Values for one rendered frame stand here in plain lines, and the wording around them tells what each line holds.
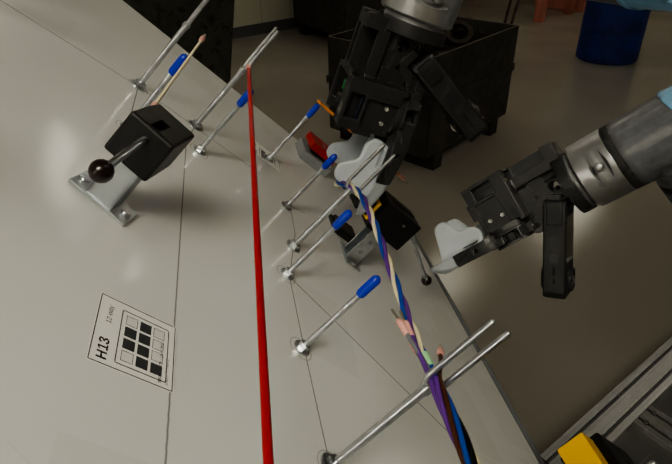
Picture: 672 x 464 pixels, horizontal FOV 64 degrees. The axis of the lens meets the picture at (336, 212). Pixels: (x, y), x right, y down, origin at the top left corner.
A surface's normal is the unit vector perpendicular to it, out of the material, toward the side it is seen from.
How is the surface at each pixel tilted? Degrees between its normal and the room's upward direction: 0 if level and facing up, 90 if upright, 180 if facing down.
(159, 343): 45
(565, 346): 0
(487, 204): 70
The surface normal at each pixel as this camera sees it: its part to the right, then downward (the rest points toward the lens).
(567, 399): -0.02, -0.85
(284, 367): 0.69, -0.68
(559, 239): -0.55, 0.15
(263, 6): 0.60, 0.40
